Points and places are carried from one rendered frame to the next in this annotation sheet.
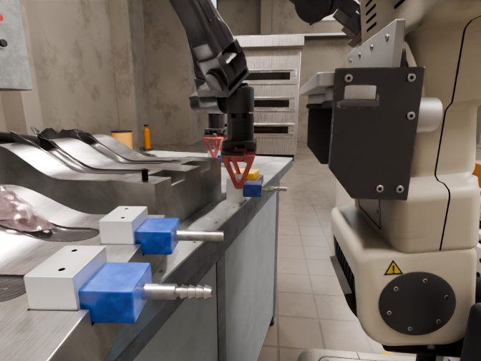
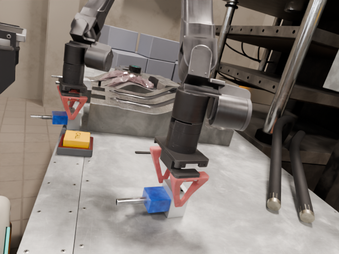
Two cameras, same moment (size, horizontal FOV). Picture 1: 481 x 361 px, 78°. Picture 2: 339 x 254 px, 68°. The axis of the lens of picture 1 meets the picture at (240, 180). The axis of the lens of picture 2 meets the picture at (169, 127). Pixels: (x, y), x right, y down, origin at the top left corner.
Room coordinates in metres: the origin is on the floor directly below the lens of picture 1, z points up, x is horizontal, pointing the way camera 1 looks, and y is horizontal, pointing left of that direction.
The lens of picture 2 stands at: (1.37, -0.19, 1.11)
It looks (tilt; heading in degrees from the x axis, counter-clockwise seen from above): 19 degrees down; 142
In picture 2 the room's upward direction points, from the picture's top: 13 degrees clockwise
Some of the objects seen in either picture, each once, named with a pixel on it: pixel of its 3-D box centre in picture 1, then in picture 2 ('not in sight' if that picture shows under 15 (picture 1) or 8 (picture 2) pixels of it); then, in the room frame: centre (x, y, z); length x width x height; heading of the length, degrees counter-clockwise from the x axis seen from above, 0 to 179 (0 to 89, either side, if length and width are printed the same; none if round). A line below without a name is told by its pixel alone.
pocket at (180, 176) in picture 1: (167, 183); (97, 93); (0.50, 0.13, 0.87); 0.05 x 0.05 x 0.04; 71
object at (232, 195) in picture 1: (257, 188); (55, 117); (0.63, -0.04, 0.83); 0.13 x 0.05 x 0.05; 85
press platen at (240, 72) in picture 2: not in sight; (275, 80); (0.37, 1.40, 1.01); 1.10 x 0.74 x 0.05; 161
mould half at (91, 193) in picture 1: (92, 170); (160, 108); (0.63, 0.32, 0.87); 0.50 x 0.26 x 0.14; 71
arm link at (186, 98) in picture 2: not in sight; (193, 105); (1.06, 0.09, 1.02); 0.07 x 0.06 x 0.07; 57
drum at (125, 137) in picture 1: (123, 146); not in sight; (5.78, 2.30, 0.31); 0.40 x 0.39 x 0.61; 175
